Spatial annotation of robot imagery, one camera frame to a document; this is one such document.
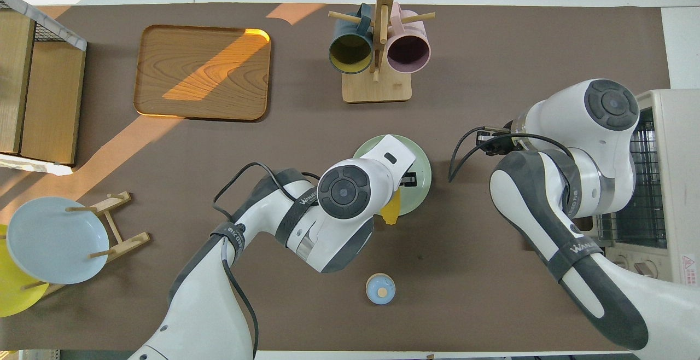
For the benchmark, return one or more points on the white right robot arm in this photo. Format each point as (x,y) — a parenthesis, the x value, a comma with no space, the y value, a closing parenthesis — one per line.
(607,103)

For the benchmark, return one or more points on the light blue plate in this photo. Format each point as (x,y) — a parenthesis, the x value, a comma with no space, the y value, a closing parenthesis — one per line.
(54,245)

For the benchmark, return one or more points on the yellow plate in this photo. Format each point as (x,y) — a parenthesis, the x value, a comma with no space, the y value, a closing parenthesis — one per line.
(13,294)

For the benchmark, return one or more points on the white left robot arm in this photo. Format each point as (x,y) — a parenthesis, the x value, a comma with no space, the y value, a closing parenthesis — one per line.
(344,190)

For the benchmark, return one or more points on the pink mug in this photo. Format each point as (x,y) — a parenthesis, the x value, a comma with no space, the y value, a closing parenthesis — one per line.
(408,53)

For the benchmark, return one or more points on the wooden mug tree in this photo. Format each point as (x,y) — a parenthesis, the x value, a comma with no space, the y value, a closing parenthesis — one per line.
(377,89)

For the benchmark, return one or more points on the brown table mat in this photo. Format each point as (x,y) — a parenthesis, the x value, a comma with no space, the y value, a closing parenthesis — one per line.
(246,141)

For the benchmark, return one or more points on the yellow corn cob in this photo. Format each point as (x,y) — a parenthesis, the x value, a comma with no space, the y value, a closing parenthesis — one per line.
(391,212)

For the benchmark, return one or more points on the pale green plate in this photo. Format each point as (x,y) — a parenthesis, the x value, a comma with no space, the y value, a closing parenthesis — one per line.
(418,196)

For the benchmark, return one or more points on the wooden dish rack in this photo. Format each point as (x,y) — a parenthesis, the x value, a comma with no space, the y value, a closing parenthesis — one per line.
(123,242)

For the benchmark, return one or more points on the small blue dome bell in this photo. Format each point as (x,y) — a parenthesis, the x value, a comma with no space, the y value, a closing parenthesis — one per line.
(380,289)

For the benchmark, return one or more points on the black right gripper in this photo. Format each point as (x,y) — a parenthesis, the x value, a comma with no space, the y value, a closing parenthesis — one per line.
(506,140)

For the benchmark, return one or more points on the white toaster oven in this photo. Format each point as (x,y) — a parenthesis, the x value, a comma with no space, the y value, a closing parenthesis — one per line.
(681,157)

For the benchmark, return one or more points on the wooden serving tray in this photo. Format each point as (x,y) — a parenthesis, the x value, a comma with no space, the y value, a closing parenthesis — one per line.
(202,73)

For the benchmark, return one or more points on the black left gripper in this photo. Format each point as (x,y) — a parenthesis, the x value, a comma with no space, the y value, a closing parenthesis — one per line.
(410,179)

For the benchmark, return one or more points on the dark blue mug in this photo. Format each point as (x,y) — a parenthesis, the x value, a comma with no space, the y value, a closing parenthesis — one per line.
(350,53)

